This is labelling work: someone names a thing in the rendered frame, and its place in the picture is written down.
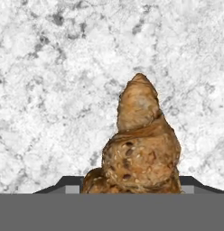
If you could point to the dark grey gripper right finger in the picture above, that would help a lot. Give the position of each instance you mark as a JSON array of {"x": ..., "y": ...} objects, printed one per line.
[{"x": 192, "y": 185}]

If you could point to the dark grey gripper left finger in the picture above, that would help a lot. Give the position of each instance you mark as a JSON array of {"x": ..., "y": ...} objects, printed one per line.
[{"x": 68, "y": 184}]

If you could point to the brown seeded croissant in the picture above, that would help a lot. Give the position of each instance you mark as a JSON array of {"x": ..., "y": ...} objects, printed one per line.
[{"x": 141, "y": 150}]

